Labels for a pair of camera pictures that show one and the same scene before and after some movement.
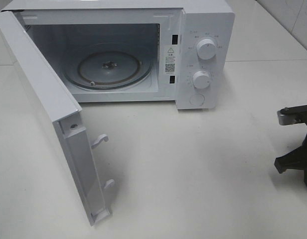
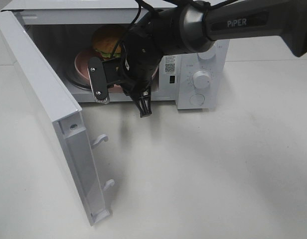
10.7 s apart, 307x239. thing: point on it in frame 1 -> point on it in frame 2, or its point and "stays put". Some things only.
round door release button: [197, 99] stays put
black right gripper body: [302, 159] -> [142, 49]
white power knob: [206, 49] stays put
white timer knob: [201, 79] stays put
